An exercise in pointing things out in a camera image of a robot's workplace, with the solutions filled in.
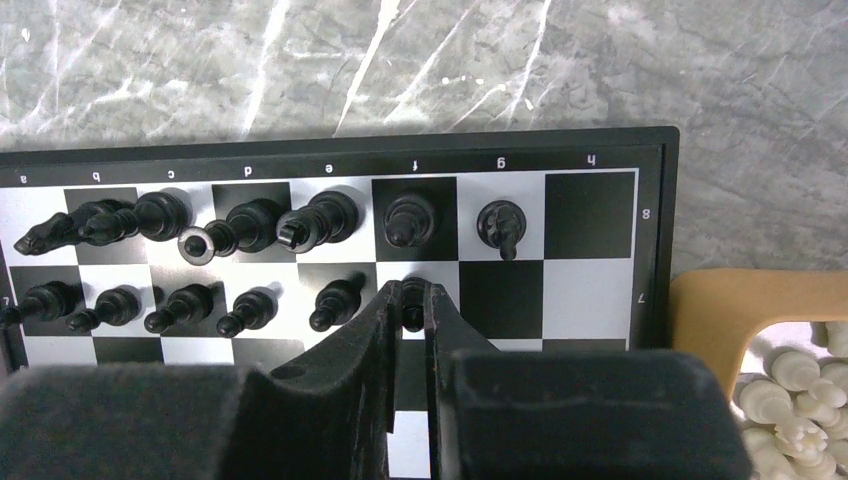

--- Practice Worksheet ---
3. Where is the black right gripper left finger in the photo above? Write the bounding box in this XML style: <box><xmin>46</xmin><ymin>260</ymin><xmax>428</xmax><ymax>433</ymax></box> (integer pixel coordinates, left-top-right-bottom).
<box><xmin>1</xmin><ymin>281</ymin><xmax>401</xmax><ymax>479</ymax></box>

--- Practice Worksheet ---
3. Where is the black chess piece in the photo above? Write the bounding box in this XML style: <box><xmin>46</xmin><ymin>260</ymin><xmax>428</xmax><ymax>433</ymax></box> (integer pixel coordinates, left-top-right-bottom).
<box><xmin>13</xmin><ymin>199</ymin><xmax>130</xmax><ymax>256</ymax></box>

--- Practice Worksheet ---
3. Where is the white chess pieces pile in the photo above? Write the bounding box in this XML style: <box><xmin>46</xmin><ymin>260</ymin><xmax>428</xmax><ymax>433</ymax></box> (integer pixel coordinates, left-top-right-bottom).
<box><xmin>731</xmin><ymin>321</ymin><xmax>847</xmax><ymax>479</ymax></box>

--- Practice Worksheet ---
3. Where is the black white chessboard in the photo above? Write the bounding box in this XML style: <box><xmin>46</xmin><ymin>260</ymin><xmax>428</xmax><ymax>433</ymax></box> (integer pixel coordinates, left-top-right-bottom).
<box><xmin>1</xmin><ymin>126</ymin><xmax>680</xmax><ymax>479</ymax></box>

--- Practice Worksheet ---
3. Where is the yellow tray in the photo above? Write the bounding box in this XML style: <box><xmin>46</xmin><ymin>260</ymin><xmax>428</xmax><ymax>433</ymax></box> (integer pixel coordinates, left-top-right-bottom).
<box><xmin>668</xmin><ymin>268</ymin><xmax>847</xmax><ymax>398</ymax></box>

